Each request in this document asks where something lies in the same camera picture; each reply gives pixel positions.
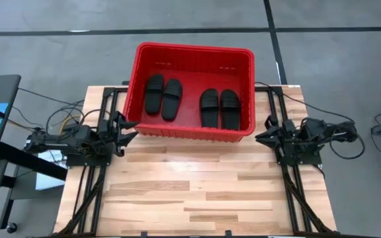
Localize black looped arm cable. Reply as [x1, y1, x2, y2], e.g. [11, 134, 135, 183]
[328, 122, 366, 161]

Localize white box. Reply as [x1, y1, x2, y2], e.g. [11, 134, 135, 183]
[34, 149, 68, 192]

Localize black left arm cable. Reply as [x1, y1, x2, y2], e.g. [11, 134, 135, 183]
[11, 87, 89, 133]

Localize black aluminium frame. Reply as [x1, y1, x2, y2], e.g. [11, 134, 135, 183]
[56, 85, 129, 236]
[254, 85, 337, 235]

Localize large red plastic bin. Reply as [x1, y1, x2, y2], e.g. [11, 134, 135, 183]
[122, 41, 257, 143]

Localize yellow cable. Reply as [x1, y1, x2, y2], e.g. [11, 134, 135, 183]
[59, 114, 81, 132]

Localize black rubber slide sandal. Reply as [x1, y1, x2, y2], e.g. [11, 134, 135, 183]
[144, 73, 165, 116]
[219, 89, 242, 131]
[161, 78, 184, 122]
[199, 88, 220, 129]

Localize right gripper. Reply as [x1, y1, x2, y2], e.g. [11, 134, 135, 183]
[255, 114, 300, 154]

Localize black left aluminium frame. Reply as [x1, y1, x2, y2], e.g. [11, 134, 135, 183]
[56, 85, 129, 236]

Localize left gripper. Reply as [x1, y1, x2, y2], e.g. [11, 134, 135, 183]
[97, 111, 140, 157]

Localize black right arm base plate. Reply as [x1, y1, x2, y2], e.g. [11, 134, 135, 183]
[277, 152, 323, 167]

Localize long black cross rail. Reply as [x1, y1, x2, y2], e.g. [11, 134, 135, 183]
[28, 232, 381, 238]

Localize black right aluminium frame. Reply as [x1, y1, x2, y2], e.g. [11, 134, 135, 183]
[254, 85, 337, 235]

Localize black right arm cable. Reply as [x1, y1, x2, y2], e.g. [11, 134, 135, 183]
[254, 81, 357, 126]

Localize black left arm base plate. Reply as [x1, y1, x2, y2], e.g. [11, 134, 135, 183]
[65, 151, 112, 167]

